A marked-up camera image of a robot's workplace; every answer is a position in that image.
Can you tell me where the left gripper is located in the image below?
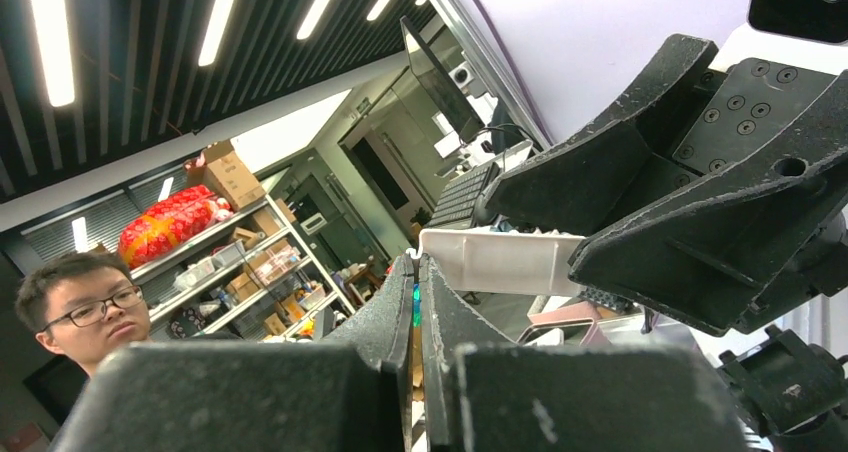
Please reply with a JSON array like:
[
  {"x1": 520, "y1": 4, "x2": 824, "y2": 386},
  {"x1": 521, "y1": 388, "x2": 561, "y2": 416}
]
[{"x1": 485, "y1": 34, "x2": 847, "y2": 336}]

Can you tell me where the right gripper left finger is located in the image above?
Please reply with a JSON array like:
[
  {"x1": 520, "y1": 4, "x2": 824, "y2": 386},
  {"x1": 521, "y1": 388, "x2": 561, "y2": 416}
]
[{"x1": 329, "y1": 253, "x2": 415, "y2": 451}]

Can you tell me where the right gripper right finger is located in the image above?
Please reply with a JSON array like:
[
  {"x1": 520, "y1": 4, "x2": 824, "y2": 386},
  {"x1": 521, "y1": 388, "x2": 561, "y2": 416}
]
[{"x1": 418, "y1": 254, "x2": 513, "y2": 451}]

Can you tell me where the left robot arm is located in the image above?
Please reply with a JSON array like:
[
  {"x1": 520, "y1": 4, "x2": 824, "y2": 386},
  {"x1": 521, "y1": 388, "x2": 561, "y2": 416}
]
[{"x1": 486, "y1": 34, "x2": 847, "y2": 451}]

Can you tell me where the black keyboard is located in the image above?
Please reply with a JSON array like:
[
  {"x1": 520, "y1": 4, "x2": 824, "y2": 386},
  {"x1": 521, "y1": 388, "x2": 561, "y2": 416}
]
[{"x1": 425, "y1": 162, "x2": 501, "y2": 230}]

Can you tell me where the metal storage shelf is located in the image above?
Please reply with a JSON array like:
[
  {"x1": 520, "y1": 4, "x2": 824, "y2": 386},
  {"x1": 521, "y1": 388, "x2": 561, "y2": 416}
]
[{"x1": 132, "y1": 196, "x2": 355, "y2": 337}]

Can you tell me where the black computer monitor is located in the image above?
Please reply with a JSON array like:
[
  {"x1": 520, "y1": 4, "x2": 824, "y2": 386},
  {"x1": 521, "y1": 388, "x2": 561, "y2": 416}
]
[{"x1": 400, "y1": 16, "x2": 485, "y2": 144}]

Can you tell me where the cardboard box on shelf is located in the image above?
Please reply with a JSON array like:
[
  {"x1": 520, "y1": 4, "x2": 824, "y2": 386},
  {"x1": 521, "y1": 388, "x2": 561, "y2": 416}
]
[{"x1": 183, "y1": 140, "x2": 266, "y2": 212}]

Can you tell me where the red patterned bag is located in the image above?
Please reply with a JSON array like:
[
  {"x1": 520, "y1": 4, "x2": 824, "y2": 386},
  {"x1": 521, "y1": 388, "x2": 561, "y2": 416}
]
[{"x1": 117, "y1": 185, "x2": 234, "y2": 269}]

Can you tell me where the person with glasses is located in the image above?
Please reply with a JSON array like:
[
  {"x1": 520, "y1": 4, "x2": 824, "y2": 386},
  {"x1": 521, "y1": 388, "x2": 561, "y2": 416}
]
[{"x1": 15, "y1": 251, "x2": 152, "y2": 377}]

